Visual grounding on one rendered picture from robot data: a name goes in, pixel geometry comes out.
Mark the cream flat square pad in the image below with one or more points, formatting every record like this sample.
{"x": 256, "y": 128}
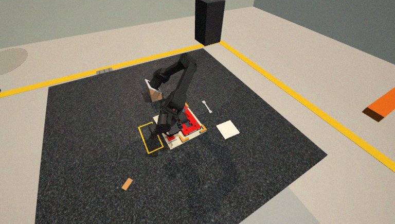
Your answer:
{"x": 227, "y": 129}

